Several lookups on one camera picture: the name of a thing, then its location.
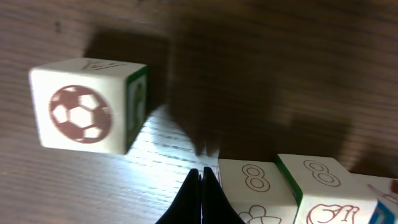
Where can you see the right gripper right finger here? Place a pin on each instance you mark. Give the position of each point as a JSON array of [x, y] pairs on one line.
[[215, 206]]

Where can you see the white block brown pattern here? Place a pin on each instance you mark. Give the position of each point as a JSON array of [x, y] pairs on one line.
[[257, 191]]

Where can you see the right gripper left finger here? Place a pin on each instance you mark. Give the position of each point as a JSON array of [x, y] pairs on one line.
[[186, 206]]

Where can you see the blue edged white block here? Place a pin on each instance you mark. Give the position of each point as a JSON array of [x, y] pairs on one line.
[[385, 189]]

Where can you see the soccer ball picture block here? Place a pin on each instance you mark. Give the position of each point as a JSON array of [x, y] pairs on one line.
[[89, 104]]

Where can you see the green edged white block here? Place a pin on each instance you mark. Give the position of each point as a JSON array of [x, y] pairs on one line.
[[325, 191]]

